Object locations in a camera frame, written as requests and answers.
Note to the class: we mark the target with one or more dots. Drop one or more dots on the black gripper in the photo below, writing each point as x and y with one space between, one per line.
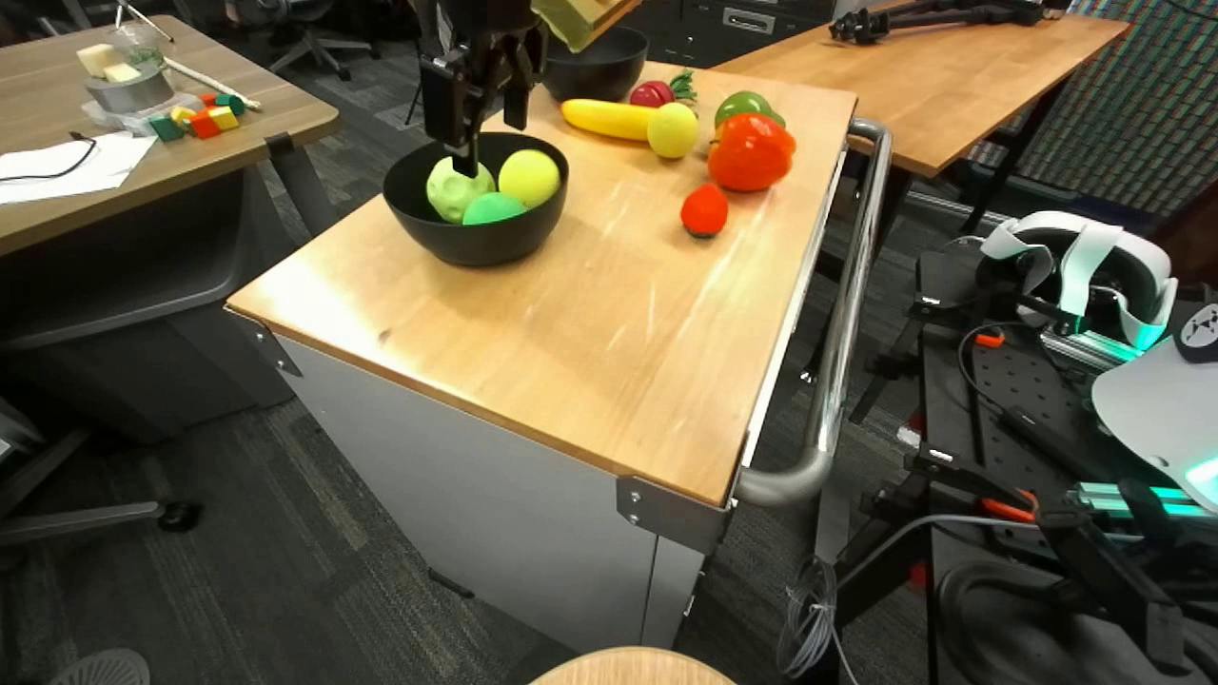
490 30

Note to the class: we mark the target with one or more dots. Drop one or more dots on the white VR headset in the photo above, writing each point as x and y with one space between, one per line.
1079 251

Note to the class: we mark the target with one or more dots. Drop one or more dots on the green toy block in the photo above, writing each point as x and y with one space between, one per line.
164 128

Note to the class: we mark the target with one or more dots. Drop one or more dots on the black tripod device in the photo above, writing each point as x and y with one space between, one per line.
888 20

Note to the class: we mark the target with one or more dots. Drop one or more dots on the dark ribbed panel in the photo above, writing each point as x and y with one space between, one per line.
1127 116

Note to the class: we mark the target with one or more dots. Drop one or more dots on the red toy block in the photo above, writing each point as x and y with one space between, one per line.
204 128

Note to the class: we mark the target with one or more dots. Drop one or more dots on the green toy pear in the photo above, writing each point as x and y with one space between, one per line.
749 109

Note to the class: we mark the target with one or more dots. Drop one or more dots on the wooden office desk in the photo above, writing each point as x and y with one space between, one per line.
41 76

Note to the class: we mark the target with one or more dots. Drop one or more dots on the round wooden stool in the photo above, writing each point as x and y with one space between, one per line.
632 667

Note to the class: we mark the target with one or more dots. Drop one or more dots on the yellow toy banana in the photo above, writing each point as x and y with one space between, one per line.
612 118

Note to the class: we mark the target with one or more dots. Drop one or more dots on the light green toy cabbage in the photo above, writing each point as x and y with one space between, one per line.
451 192

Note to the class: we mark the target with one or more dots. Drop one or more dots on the white cart wooden top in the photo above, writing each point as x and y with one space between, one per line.
508 506

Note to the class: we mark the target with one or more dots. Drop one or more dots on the black equipment case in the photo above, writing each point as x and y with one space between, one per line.
763 25

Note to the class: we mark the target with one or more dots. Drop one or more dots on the white paper sheets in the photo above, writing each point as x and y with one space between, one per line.
63 172

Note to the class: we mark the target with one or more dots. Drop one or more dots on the white curved device housing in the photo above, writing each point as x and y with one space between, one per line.
1163 412

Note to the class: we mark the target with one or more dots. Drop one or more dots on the thin white rod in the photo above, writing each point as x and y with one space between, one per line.
213 86

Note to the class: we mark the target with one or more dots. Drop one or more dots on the red toy radish green leaves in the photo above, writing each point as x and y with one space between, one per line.
650 94

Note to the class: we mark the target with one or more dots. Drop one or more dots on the plain wooden table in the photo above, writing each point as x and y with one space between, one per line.
937 90

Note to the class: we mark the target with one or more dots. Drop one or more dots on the black office chair base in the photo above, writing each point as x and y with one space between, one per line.
101 517

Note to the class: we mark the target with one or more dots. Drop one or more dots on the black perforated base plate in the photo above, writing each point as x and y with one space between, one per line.
1051 404

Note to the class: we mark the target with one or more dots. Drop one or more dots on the green toy ball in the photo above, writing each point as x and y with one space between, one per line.
493 212

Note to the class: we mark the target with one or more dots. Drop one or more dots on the clear plastic container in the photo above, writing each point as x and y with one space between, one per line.
126 80

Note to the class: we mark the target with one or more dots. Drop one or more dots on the yellow toy block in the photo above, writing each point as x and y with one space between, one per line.
225 118

